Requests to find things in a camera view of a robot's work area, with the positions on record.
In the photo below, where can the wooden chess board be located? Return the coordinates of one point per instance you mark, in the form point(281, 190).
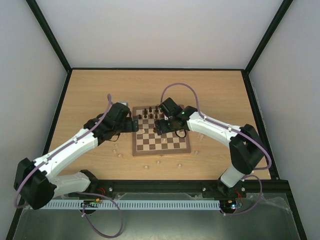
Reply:
point(150, 143)

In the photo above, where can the black right frame post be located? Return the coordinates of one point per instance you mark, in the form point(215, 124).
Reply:
point(276, 20)

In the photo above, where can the black frame post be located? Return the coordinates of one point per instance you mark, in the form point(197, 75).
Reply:
point(276, 20)
point(43, 23)

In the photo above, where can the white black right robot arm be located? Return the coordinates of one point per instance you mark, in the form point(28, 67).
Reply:
point(244, 144)

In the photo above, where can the black left frame post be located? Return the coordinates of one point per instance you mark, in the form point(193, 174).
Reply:
point(43, 23)

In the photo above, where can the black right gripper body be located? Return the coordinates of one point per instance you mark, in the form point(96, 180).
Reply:
point(161, 126)

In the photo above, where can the light blue slotted cable duct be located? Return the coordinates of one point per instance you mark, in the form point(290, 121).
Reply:
point(59, 204)

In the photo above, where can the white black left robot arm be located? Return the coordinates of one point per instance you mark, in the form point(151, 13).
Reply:
point(38, 182)

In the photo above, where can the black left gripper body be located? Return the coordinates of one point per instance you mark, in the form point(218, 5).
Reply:
point(129, 128)

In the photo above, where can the black front mounting rail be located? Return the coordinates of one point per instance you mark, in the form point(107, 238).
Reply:
point(208, 188)

